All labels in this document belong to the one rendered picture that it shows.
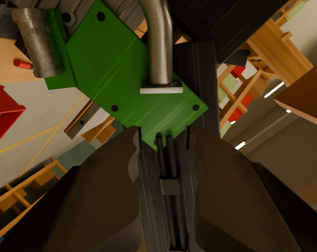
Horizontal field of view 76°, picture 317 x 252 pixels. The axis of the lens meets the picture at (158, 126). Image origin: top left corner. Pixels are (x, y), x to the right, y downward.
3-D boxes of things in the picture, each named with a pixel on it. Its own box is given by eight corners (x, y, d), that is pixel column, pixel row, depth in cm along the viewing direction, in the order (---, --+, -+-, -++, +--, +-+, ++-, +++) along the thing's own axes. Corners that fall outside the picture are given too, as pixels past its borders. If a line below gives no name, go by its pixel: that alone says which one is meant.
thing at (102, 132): (93, 124, 732) (107, 139, 736) (78, 134, 662) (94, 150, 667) (110, 103, 672) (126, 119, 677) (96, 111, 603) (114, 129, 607)
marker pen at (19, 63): (47, 67, 60) (51, 71, 60) (44, 71, 61) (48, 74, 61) (15, 57, 47) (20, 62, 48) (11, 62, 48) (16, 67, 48)
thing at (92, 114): (95, 115, 62) (103, 122, 63) (62, 131, 47) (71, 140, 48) (189, 9, 49) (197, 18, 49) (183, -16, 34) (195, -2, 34)
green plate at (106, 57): (71, 57, 35) (158, 130, 42) (48, 67, 28) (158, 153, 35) (111, 2, 31) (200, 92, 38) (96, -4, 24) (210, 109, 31)
